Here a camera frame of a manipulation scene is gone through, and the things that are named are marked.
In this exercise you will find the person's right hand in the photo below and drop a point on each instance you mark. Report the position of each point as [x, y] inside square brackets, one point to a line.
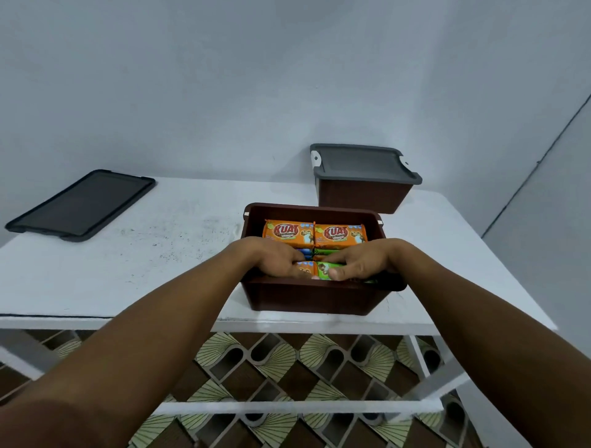
[365, 258]

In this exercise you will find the person's left hand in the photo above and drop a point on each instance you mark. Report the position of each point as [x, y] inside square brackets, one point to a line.
[270, 258]

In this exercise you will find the orange snack packet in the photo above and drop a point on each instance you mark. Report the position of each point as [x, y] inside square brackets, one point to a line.
[305, 267]
[288, 233]
[341, 235]

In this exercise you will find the green snack packet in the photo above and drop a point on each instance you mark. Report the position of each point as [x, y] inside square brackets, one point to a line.
[325, 271]

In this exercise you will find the dark grey lid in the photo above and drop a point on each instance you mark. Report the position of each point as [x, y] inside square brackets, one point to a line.
[365, 164]
[81, 205]

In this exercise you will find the person's left forearm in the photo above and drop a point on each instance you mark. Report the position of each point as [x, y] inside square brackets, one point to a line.
[138, 351]

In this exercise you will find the person's right forearm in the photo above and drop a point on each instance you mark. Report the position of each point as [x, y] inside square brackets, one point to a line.
[485, 351]

